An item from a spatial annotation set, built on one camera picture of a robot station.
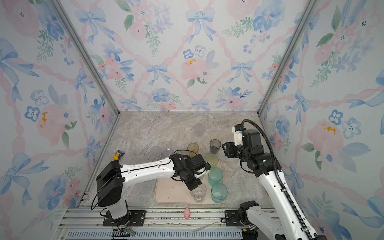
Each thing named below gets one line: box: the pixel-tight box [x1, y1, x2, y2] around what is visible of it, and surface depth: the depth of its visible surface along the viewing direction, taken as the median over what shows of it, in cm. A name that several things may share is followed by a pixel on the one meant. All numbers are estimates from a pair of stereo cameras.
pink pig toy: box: [184, 207, 191, 220], surface depth 76 cm
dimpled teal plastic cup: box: [211, 183, 228, 204], surface depth 76 cm
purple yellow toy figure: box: [113, 149, 125, 161], surface depth 96 cm
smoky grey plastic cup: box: [209, 139, 222, 154], surface depth 99 cm
